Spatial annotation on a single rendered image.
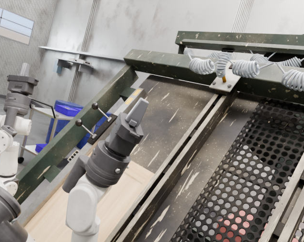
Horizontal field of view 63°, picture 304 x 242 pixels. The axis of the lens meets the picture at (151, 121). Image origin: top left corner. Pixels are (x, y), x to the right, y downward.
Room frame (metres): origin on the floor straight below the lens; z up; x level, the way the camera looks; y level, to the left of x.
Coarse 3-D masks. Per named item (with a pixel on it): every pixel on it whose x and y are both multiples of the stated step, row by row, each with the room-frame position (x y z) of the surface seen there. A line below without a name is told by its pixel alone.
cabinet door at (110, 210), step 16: (128, 176) 1.04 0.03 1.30; (144, 176) 1.00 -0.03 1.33; (64, 192) 1.10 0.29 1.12; (112, 192) 1.01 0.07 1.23; (128, 192) 0.98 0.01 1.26; (48, 208) 1.07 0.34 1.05; (64, 208) 1.04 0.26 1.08; (112, 208) 0.95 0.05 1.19; (128, 208) 0.92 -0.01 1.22; (32, 224) 1.04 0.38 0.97; (48, 224) 1.01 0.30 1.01; (64, 224) 0.98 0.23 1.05; (112, 224) 0.90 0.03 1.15; (48, 240) 0.95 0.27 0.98; (64, 240) 0.93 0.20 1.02
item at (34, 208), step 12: (132, 96) 1.40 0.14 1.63; (144, 96) 1.42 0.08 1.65; (120, 108) 1.36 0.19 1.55; (132, 108) 1.37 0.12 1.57; (108, 132) 1.28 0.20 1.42; (96, 144) 1.24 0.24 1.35; (60, 180) 1.14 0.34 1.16; (48, 192) 1.11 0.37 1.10; (36, 204) 1.09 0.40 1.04; (24, 216) 1.06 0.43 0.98
